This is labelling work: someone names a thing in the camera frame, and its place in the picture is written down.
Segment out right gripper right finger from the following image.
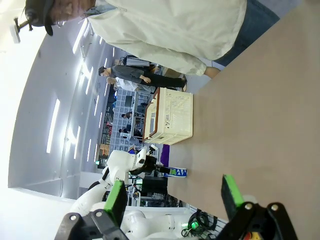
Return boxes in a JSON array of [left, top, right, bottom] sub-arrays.
[[217, 174, 301, 240]]

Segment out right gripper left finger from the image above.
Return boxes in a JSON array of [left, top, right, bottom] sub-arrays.
[[54, 179, 131, 240]]

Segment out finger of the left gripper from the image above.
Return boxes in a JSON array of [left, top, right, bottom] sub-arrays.
[[154, 163, 177, 176]]

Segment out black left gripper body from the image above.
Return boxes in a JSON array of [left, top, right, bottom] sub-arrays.
[[129, 155, 159, 176]]

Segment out blue Pocari Sweat can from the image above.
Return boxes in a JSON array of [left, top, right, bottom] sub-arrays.
[[163, 167, 188, 178]]

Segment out cream shopping basket brown rim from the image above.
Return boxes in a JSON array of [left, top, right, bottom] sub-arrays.
[[141, 86, 195, 146]]

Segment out person's right hand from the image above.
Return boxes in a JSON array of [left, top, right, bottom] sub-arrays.
[[203, 66, 221, 79]]

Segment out purple cloth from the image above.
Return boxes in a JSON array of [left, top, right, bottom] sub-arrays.
[[160, 144, 171, 166]]

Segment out black equipment box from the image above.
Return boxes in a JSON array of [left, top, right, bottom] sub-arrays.
[[139, 174, 169, 199]]

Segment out red emergency stop button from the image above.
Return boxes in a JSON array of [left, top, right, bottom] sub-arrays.
[[243, 231, 263, 240]]

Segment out green lit device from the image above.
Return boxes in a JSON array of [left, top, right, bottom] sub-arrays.
[[188, 219, 201, 231]]

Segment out stacked cardboard boxes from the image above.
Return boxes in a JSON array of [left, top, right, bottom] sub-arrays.
[[98, 143, 110, 158]]

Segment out ceiling light strip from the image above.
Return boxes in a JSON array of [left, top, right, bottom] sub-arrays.
[[84, 66, 94, 96], [72, 19, 88, 55], [73, 125, 81, 160], [46, 98, 61, 155]]

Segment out bystander in white shirt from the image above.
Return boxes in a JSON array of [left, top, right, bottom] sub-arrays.
[[106, 76, 141, 93]]

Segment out man in dark grey clothes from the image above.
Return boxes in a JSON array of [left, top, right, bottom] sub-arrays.
[[97, 65, 188, 92]]

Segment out person in cream jacket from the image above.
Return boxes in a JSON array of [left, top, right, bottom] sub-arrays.
[[22, 0, 281, 76]]

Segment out white ceiling mounted device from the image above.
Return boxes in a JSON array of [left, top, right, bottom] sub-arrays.
[[9, 16, 34, 44]]

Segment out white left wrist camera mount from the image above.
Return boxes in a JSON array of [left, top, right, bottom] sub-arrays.
[[134, 145, 159, 168]]

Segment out black cable bundle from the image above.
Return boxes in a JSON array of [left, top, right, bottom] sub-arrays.
[[180, 208, 219, 238]]

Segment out grey grid partition wall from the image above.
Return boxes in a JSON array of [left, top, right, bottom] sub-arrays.
[[109, 87, 141, 146]]

